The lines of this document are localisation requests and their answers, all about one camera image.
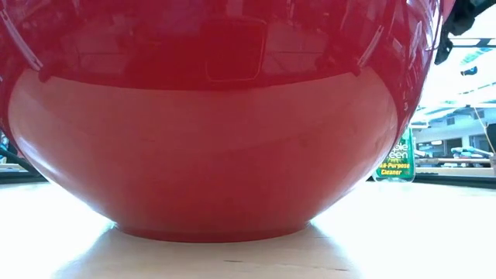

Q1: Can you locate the ceiling strip light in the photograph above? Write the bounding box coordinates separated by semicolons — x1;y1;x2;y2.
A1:
448;36;496;48

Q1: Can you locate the light wood neighbouring table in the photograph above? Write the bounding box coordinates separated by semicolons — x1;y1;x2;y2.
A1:
415;166;496;178

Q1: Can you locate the red glossy bowl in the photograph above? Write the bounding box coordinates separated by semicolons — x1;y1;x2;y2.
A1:
0;0;456;244

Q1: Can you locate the yellow hanging cable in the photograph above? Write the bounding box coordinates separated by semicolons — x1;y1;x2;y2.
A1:
470;105;496;155

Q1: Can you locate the blue machine on bench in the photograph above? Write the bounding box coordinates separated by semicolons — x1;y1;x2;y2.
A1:
450;146;495;159

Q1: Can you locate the long wooden bench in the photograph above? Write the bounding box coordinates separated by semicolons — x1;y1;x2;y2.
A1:
415;156;494;164

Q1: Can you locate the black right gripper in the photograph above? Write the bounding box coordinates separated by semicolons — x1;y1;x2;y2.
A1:
433;0;496;66

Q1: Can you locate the green cleaner spray bottle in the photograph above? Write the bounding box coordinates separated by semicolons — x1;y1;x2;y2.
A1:
370;126;417;184

